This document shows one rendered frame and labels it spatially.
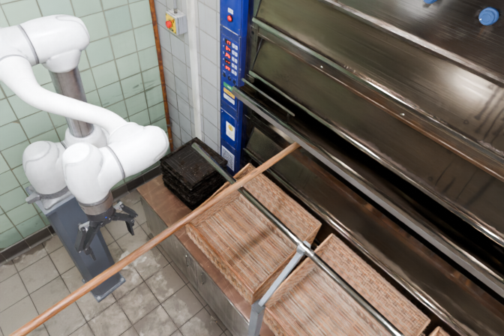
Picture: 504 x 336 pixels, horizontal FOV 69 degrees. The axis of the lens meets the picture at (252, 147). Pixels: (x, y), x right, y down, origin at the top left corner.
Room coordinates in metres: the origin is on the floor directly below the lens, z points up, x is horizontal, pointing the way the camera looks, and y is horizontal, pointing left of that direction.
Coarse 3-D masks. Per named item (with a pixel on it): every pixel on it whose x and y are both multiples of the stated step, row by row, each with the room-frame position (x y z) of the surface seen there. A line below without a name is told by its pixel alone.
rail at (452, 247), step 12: (264, 108) 1.23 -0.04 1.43; (276, 120) 1.17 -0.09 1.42; (300, 132) 1.10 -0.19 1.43; (312, 144) 1.03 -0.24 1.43; (324, 156) 0.99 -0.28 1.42; (348, 168) 0.92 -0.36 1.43; (360, 180) 0.87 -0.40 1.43; (372, 192) 0.83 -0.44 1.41; (396, 204) 0.77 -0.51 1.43; (408, 216) 0.73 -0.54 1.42; (432, 228) 0.69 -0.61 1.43; (444, 240) 0.65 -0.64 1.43; (456, 252) 0.61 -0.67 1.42; (480, 264) 0.57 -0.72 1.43; (492, 276) 0.54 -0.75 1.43
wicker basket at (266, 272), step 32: (256, 192) 1.32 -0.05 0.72; (192, 224) 1.07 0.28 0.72; (224, 224) 1.17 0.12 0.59; (256, 224) 1.19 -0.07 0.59; (288, 224) 1.13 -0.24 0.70; (320, 224) 1.05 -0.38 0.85; (224, 256) 0.97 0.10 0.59; (256, 256) 0.98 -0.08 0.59; (288, 256) 0.89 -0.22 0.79; (256, 288) 0.74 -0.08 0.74
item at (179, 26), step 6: (168, 12) 1.87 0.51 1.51; (180, 12) 1.89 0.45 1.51; (168, 18) 1.86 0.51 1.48; (174, 18) 1.82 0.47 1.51; (180, 18) 1.83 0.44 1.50; (174, 24) 1.82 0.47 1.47; (180, 24) 1.83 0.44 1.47; (186, 24) 1.86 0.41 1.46; (174, 30) 1.83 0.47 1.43; (180, 30) 1.83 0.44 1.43; (186, 30) 1.86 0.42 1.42
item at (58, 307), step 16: (272, 160) 1.13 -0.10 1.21; (224, 192) 0.93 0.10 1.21; (208, 208) 0.86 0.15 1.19; (176, 224) 0.76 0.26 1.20; (160, 240) 0.69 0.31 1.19; (128, 256) 0.61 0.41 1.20; (112, 272) 0.55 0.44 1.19; (80, 288) 0.49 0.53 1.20; (64, 304) 0.43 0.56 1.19; (32, 320) 0.38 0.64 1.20
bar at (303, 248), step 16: (192, 144) 1.23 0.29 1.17; (208, 160) 1.13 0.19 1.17; (224, 176) 1.05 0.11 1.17; (240, 192) 0.97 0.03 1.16; (288, 272) 0.67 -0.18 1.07; (336, 272) 0.63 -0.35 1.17; (272, 288) 0.63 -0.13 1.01; (352, 288) 0.58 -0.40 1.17; (256, 304) 0.58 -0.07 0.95; (368, 304) 0.53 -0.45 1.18; (256, 320) 0.55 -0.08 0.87; (384, 320) 0.48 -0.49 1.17
